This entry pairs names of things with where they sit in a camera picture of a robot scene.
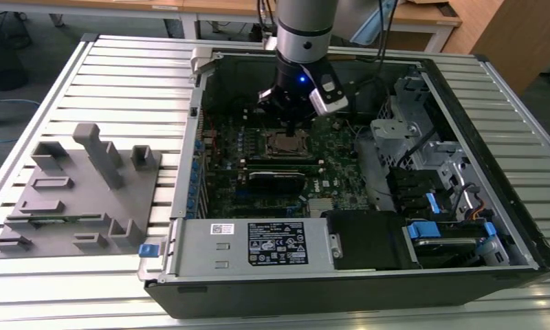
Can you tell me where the silver CPU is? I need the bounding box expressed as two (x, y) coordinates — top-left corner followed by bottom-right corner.
(274, 134), (301, 149)

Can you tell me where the black case cable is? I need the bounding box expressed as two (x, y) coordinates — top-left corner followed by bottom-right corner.
(349, 74), (391, 116)

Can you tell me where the silver metal bracket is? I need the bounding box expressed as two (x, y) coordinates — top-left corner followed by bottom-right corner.
(369, 118), (419, 139)

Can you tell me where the silver drive cage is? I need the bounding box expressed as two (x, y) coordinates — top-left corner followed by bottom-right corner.
(369, 67), (516, 224)

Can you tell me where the metal socket cover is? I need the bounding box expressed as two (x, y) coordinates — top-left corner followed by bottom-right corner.
(263, 130), (313, 156)

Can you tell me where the black round bin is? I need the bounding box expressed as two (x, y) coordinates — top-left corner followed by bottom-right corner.
(0, 65), (30, 92)

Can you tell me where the black graphics card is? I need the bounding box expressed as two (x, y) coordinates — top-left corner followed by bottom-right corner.
(245, 170), (307, 196)

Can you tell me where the black PC case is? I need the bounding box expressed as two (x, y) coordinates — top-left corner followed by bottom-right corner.
(137, 46), (550, 320)

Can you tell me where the green motherboard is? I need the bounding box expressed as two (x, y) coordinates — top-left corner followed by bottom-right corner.
(194, 109), (381, 220)

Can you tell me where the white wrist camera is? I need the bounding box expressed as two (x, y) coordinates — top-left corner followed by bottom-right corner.
(307, 63), (350, 117)

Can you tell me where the wooden cabinet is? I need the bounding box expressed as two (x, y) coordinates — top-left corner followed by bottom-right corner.
(449, 0), (550, 94)

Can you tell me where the silver power supply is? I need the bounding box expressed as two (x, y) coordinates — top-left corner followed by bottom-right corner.
(162, 218), (339, 276)

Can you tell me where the coloured wire bundle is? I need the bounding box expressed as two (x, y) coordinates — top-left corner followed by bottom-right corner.
(465, 204), (490, 221)

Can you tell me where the blue floor cable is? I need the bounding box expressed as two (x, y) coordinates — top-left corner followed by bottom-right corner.
(0, 98), (42, 144)

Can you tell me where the grey parts rack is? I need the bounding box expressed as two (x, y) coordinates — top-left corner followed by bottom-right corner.
(0, 122), (165, 261)

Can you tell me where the blue disk carrier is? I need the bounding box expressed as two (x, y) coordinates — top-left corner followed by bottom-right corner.
(403, 221), (497, 241)

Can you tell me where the black wire basket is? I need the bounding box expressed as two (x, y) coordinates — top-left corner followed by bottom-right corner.
(0, 12), (33, 51)

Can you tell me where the grey case latch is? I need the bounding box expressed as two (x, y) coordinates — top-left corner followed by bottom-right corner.
(187, 47), (217, 75)

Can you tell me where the green RAM stick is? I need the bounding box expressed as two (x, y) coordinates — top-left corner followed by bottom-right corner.
(6, 213), (105, 227)
(245, 163), (322, 173)

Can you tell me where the blue pull tab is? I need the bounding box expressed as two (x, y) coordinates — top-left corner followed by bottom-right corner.
(423, 191), (442, 213)

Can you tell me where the black hard disk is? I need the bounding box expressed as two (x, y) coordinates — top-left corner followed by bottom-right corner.
(411, 236), (483, 270)

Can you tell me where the silver chipset heat sink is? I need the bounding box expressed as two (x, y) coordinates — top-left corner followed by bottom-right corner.
(307, 197), (337, 212)

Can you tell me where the wooden desk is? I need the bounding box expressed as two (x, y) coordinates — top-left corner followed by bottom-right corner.
(182, 0), (463, 53)
(0, 0), (198, 39)

